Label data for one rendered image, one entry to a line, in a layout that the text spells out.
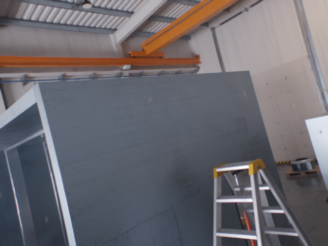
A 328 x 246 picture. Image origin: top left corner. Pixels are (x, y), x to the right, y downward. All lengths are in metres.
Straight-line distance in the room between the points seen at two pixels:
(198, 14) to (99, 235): 10.16
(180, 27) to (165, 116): 9.75
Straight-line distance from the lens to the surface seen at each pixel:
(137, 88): 2.38
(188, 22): 11.80
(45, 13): 11.67
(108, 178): 2.10
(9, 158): 5.44
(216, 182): 2.29
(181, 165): 2.53
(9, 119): 2.71
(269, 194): 3.59
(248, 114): 3.50
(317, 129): 8.85
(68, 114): 2.03
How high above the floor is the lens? 2.67
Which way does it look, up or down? 3 degrees up
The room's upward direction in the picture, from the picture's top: 15 degrees counter-clockwise
